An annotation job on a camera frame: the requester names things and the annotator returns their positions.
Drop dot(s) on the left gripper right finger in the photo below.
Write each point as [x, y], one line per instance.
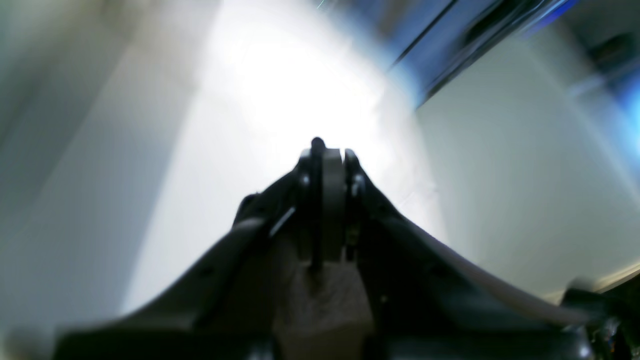
[428, 302]

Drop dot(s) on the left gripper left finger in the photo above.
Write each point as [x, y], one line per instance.
[221, 307]

